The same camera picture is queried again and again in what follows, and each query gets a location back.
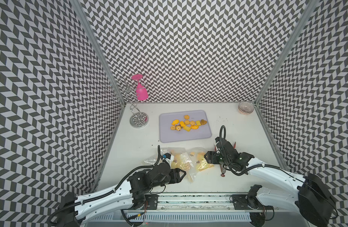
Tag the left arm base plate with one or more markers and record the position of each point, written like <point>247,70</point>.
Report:
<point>151,201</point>

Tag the small pink stacked bowls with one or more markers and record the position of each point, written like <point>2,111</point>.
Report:
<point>245,108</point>

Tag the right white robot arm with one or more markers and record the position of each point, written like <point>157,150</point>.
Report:
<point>307,195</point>

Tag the red metal tongs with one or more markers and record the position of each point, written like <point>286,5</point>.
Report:
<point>222,168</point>

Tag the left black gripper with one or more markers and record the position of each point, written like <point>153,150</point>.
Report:
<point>175,175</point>

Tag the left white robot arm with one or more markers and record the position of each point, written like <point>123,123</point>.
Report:
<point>128,194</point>

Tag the clear bag with cookies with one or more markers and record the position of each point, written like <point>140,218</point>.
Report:
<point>184,159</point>

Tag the clear resealable bag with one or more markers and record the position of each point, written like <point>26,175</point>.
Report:
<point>199,163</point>

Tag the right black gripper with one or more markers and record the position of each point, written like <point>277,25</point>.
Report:
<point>211,155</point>

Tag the yellow rectangular cookie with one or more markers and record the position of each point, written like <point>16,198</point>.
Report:
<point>187,128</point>

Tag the heart shaped brown cookie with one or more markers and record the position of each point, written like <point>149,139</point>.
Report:
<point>203,122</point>

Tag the metal wire glass rack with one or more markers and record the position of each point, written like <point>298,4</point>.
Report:
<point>138,118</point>

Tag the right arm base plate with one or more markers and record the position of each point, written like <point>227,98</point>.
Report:
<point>239,202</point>

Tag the lavender plastic tray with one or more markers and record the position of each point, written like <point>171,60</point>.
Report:
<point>171,126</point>

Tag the aluminium mounting rail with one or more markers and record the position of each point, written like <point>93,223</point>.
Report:
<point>221,201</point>

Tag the pink plastic wine glass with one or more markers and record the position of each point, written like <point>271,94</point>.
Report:
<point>141,92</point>

